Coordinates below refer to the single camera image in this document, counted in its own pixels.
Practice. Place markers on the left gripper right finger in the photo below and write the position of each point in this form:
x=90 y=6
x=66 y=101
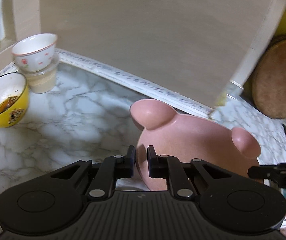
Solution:
x=172 y=170

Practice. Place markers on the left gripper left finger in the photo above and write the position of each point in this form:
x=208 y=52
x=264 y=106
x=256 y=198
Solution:
x=103 y=176

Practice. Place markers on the pink bear-shaped plate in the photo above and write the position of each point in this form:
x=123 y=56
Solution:
x=186 y=137

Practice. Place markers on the white oval deep plate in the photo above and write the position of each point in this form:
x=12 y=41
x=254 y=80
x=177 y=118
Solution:
x=130 y=185

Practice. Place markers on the round wooden cutting board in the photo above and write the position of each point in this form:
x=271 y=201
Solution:
x=268 y=85

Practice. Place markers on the clear plastic container with grains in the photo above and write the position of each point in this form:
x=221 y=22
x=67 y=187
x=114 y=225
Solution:
x=44 y=80

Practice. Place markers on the yellow ceramic bowl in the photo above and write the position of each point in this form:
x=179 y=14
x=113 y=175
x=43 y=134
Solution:
x=14 y=98

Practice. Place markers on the white bowl with pink flowers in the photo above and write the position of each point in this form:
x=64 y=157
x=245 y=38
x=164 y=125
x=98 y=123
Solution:
x=36 y=52

